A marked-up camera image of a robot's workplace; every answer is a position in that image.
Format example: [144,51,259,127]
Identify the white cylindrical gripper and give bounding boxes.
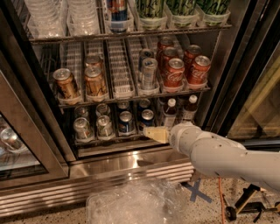
[143,122,202,156]

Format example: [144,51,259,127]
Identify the brown bottle white cap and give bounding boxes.
[159,98,177,129]
[179,94,198,123]

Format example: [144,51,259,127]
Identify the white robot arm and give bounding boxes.
[143,122,280,193]

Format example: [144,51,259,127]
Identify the empty white shelf tray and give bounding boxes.
[107,39,135,99]

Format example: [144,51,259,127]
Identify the stainless steel fridge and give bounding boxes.
[0,0,280,218]

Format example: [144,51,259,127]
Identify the glass fridge door left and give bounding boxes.
[0,54,68,189]

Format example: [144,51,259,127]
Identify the blue red can top shelf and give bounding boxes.
[107,0,128,21]

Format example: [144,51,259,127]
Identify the clear plastic bottle right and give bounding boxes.
[67,0,100,36]

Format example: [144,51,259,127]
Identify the clear plastic bottle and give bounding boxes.
[67,0,100,36]
[24,0,67,39]

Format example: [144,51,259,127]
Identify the clear plastic bottle left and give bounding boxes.
[24,0,67,39]

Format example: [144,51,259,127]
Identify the blue Pepsi can front right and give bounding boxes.
[139,109,154,131]

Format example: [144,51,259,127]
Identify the blue pepsi can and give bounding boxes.
[118,111,134,133]
[137,99,151,111]
[139,109,154,131]
[117,101,130,113]

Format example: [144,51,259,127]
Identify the blue Pepsi can back right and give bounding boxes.
[137,99,151,111]

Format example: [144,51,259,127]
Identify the blue Pepsi can front left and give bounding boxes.
[118,111,134,133]

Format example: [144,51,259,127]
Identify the blue Pepsi can back left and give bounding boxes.
[117,101,130,113]

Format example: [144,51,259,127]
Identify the silver green can front right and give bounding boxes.
[97,115,113,137]

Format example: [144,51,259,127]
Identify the silver green can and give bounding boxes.
[73,117,93,139]
[95,103,110,117]
[74,106,89,119]
[97,115,113,137]

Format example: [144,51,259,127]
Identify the red Coca-Cola can front left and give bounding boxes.
[164,58,185,88]

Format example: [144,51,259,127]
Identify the red coca-cola can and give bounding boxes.
[187,55,211,85]
[157,37,174,58]
[159,47,179,72]
[183,45,201,72]
[164,58,185,88]

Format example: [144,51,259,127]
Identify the silver green can back right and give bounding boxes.
[95,103,110,117]

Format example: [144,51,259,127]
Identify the clear plastic bin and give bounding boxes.
[86,178,186,224]

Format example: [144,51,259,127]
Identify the blue tape cross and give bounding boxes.
[181,178,212,203]

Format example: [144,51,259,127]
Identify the red Coca-Cola can front right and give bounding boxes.
[187,55,211,85]

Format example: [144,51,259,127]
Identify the silver green can front left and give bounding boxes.
[73,117,93,139]

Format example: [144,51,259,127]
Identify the gold brown can front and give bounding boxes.
[85,66,108,96]

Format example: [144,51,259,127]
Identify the gold brown can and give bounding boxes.
[85,66,108,96]
[52,68,80,99]
[85,55,103,68]

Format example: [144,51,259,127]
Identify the silver blue can back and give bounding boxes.
[138,48,154,70]

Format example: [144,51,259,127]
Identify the red Coca-Cola can middle left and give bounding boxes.
[159,47,179,72]

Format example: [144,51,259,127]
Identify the silver green can back left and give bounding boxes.
[74,106,89,119]

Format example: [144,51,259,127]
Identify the red Coca-Cola can back right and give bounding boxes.
[183,45,201,72]

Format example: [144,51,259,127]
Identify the red Coca-Cola can back left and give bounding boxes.
[157,37,174,58]

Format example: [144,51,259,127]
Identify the gold brown can back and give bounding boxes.
[85,55,103,68]

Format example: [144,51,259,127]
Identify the gold brown can far left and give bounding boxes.
[52,68,80,99]

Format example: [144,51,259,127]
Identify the yellow black wheeled stand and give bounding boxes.
[224,184,280,223]

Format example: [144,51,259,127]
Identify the green can top left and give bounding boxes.
[136,0,164,18]

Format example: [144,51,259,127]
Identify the green can top middle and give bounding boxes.
[166,0,196,16]

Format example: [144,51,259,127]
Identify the green can top right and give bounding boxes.
[197,0,231,15]

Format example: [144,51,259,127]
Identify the silver can behind glass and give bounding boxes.
[0,128,26,153]

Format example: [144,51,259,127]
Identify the orange cable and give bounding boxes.
[218,178,226,224]

